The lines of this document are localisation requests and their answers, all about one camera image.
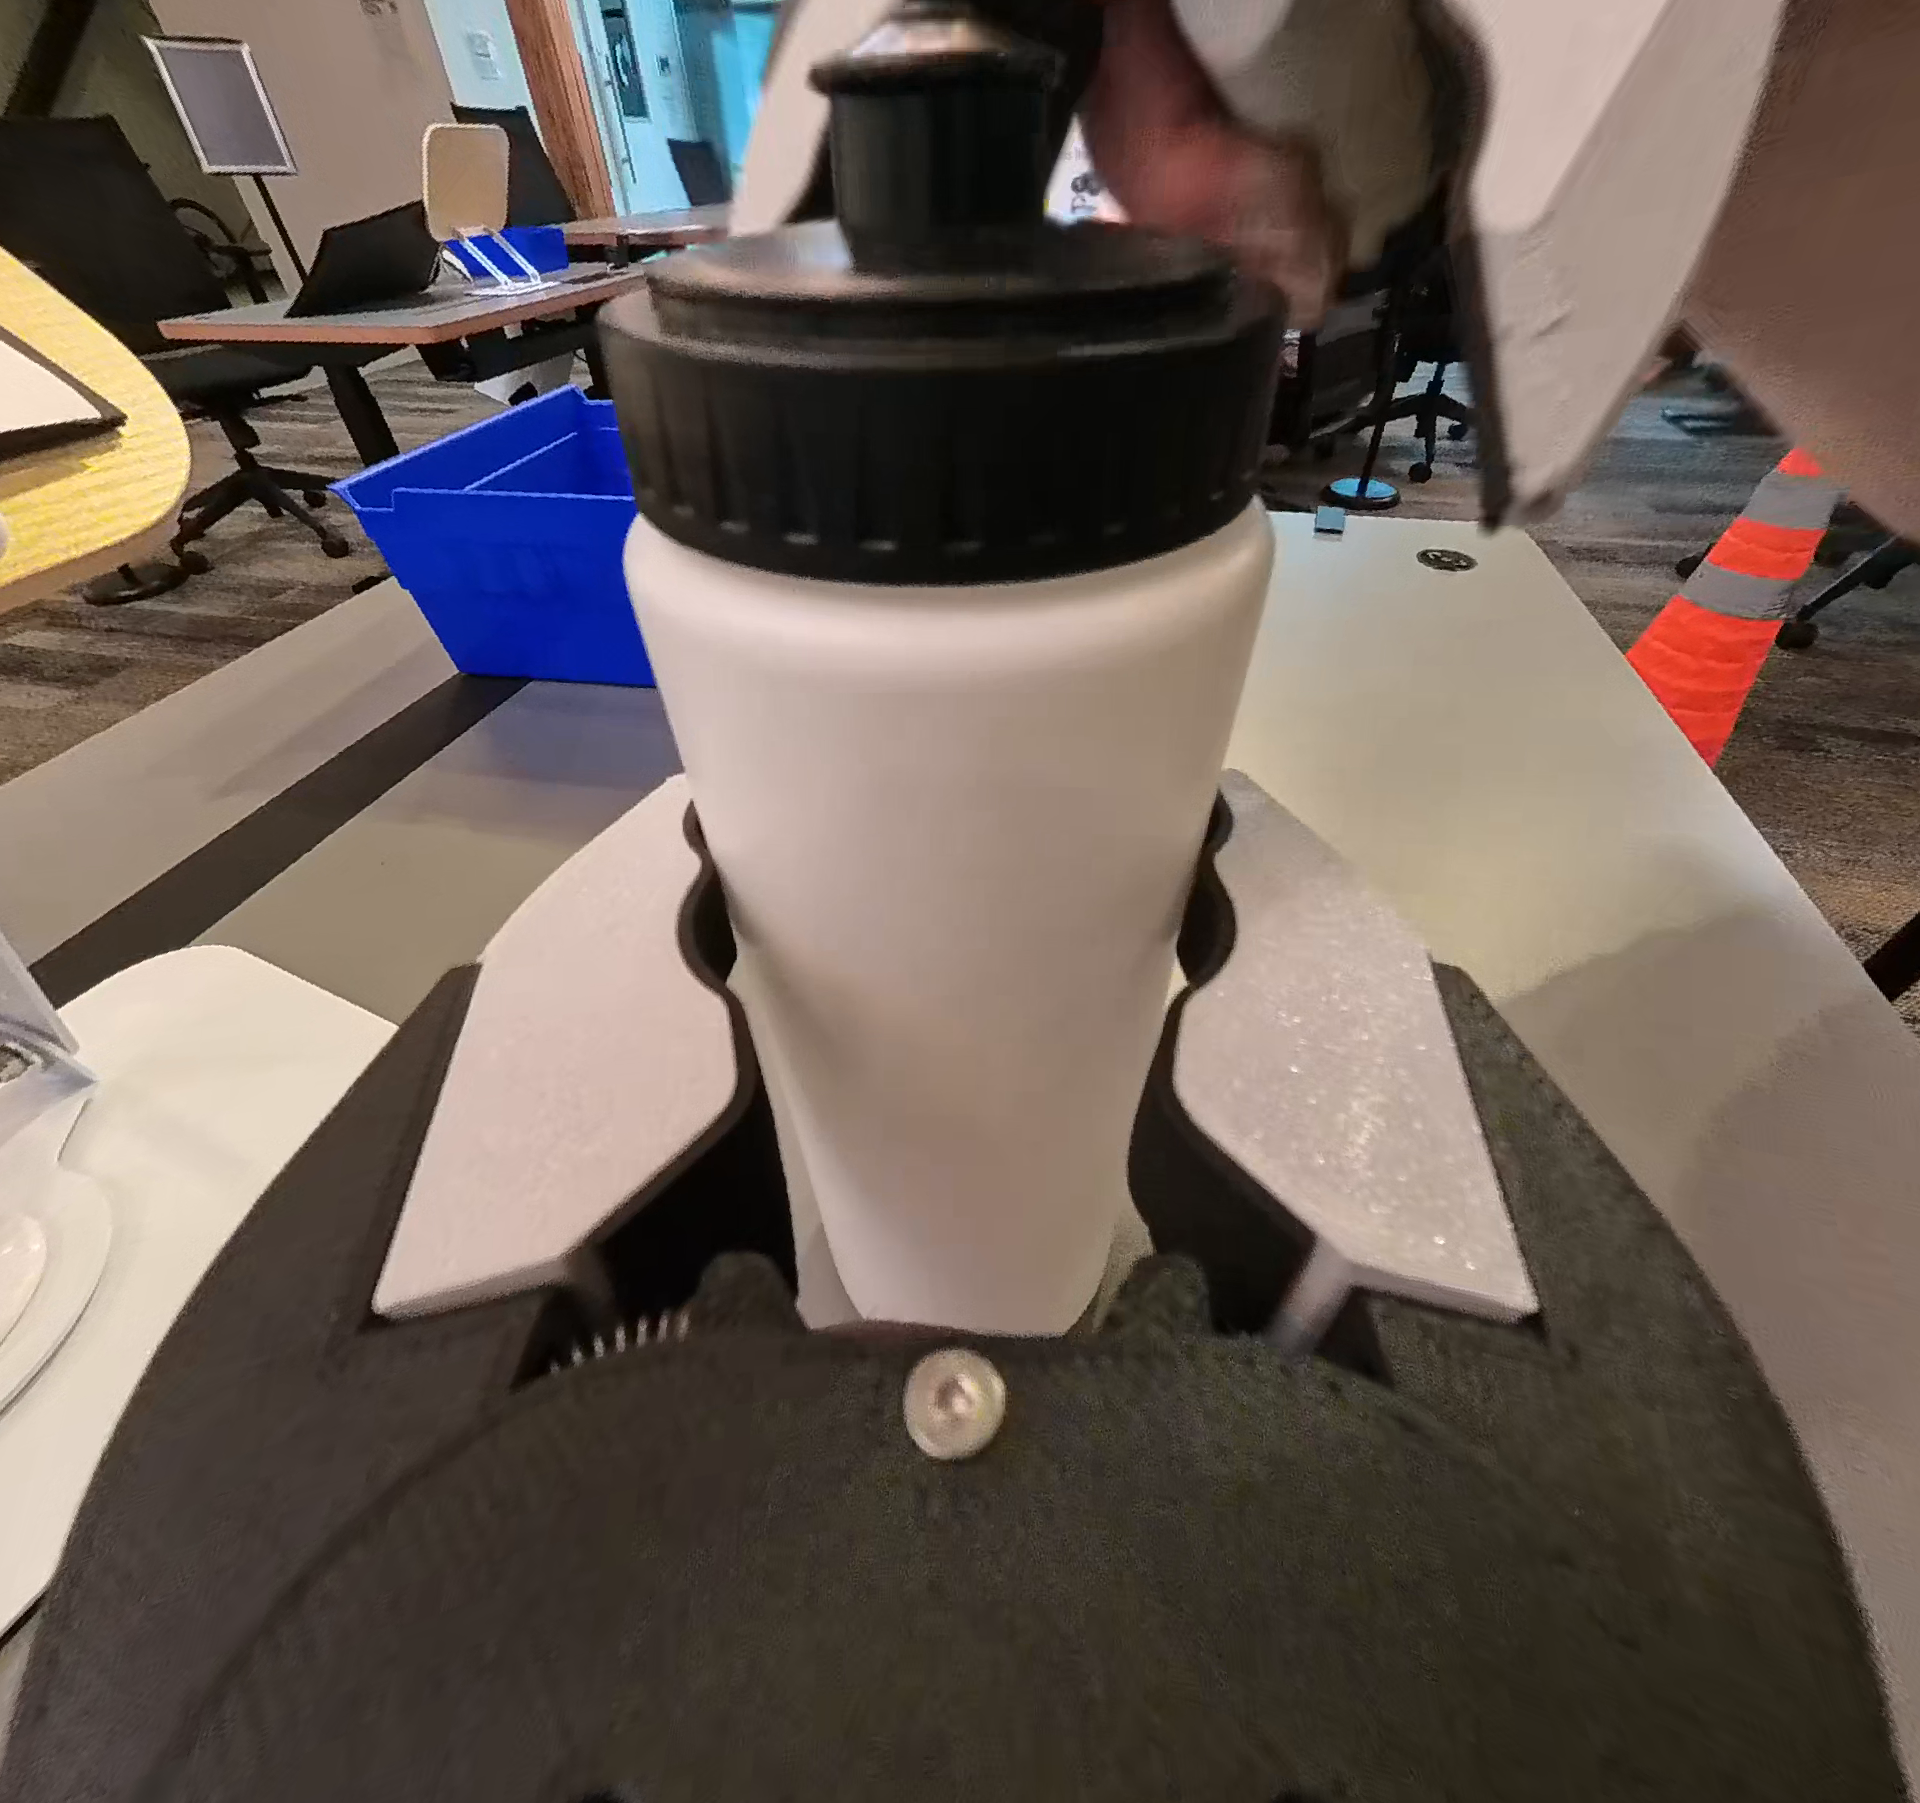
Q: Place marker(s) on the black tripod leg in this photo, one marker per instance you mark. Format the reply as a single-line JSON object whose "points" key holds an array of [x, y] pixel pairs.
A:
{"points": [[1898, 956]]}

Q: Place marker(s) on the brown desk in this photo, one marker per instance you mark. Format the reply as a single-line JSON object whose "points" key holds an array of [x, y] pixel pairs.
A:
{"points": [[390, 317]]}

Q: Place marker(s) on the clear round stand foot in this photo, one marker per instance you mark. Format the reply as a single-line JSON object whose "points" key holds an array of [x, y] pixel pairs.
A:
{"points": [[60, 1278]]}

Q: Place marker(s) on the orange traffic cone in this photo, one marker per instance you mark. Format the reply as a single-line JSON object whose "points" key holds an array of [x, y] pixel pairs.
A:
{"points": [[1725, 634]]}

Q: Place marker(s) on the black bottle lid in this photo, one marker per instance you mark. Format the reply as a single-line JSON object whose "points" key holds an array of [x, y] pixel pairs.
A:
{"points": [[929, 408]]}

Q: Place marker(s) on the black floor stand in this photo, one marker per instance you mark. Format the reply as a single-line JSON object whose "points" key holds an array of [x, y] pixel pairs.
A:
{"points": [[1366, 492]]}

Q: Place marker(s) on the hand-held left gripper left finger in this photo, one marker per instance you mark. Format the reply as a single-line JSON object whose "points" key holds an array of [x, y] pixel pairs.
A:
{"points": [[570, 1083]]}

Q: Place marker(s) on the person's right forearm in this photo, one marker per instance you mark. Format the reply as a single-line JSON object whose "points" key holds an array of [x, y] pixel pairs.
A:
{"points": [[1846, 257]]}

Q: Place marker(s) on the beige board on clear stand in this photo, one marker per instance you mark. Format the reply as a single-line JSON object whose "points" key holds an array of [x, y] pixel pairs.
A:
{"points": [[465, 175]]}

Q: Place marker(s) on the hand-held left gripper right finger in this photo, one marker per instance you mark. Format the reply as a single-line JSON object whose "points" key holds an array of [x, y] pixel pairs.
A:
{"points": [[1351, 1096]]}

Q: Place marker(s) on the grey framed floor sign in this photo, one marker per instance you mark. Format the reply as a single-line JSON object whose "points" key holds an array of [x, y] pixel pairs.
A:
{"points": [[224, 103]]}

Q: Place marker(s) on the black laptop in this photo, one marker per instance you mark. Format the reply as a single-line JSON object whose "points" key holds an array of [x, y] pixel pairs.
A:
{"points": [[369, 267]]}

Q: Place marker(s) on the black tape strip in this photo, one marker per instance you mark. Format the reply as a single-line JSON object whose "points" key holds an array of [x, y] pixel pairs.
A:
{"points": [[299, 826]]}

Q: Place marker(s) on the white instruction sheet holder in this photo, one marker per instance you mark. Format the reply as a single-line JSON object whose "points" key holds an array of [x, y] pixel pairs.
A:
{"points": [[38, 402]]}

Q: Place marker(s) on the blue plastic bin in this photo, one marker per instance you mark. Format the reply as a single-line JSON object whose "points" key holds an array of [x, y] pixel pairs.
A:
{"points": [[524, 249], [509, 588]]}

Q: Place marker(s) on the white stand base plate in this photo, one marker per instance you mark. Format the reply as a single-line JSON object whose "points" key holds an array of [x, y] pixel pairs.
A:
{"points": [[224, 1083]]}

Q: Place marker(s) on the metal stand bracket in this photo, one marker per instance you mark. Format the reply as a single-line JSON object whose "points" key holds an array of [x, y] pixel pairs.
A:
{"points": [[38, 1068]]}

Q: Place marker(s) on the person's right hand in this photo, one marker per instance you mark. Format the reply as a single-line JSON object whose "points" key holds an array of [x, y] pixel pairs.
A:
{"points": [[1184, 169]]}

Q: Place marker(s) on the white plastic bottle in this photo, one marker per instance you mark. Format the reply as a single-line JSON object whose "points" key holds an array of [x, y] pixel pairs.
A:
{"points": [[945, 859]]}

